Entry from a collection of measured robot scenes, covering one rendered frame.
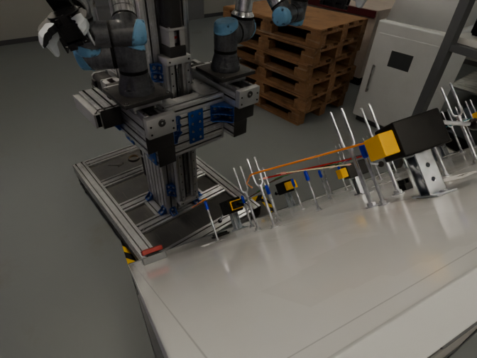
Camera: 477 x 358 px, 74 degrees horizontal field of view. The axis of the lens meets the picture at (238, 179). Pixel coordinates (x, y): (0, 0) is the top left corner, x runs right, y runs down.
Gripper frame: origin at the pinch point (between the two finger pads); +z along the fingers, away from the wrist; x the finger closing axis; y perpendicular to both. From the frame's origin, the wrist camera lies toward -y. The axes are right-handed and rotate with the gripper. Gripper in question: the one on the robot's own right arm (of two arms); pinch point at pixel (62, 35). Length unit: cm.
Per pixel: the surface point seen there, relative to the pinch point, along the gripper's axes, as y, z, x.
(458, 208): -2, 66, -38
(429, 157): 3, 57, -43
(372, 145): 2, 54, -39
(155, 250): 40, 32, -1
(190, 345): -9, 70, -17
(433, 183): 5, 60, -43
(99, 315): 145, -9, 66
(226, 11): 131, -305, -97
